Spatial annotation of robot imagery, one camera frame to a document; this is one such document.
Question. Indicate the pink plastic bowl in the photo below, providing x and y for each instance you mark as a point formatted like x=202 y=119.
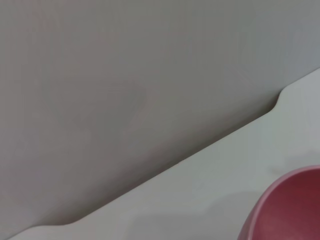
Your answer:
x=290 y=210

